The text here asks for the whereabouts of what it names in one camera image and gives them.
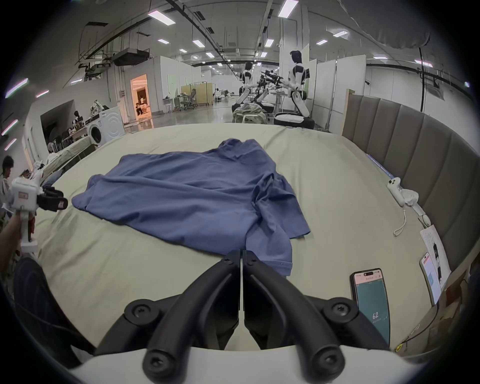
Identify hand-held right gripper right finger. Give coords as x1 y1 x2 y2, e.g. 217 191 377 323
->
242 249 391 380

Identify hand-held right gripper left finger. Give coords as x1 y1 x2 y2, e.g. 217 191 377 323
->
95 249 241 382

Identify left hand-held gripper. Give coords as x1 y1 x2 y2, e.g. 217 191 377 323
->
9 175 69 257

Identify person's left hand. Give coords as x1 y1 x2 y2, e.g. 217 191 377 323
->
0 215 23 275

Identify bed with pale green sheet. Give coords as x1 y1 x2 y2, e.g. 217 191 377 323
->
37 135 97 178
33 123 448 357

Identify black phone with lit screen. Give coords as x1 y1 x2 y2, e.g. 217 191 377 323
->
350 268 391 349

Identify white washing machine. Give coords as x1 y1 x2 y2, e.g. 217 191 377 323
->
87 106 125 146

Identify blue shirt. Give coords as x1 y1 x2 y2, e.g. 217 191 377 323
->
71 138 312 277

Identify person's legs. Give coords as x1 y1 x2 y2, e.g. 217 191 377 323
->
11 256 96 370

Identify white paper sheet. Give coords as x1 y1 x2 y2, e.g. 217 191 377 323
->
419 224 453 290

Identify brown carton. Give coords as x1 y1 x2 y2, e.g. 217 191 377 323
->
427 259 475 340

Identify pile of green bags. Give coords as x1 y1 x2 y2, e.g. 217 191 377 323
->
232 103 268 124

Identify grey padded headboard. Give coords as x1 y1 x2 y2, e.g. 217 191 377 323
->
341 93 480 272

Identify white humanoid robot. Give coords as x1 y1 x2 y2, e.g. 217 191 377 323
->
274 50 316 129
235 62 260 110

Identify phone with white frame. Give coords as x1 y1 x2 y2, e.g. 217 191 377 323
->
419 252 443 307

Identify white hand controller with strap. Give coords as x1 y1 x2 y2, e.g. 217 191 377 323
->
387 178 420 237

